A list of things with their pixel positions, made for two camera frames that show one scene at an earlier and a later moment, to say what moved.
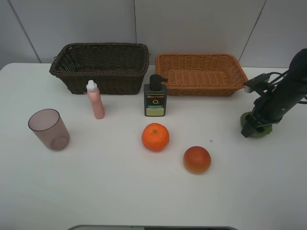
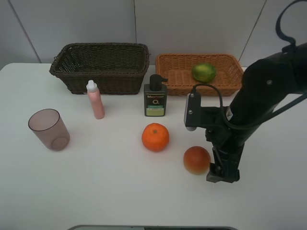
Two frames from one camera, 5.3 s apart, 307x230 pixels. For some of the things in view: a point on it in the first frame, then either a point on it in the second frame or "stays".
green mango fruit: [268, 128] -> [204, 73]
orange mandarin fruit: [155, 137] stays
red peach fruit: [197, 160] stays
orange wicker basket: [201, 74] stays
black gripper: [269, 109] -> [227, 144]
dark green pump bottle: [155, 97] stays
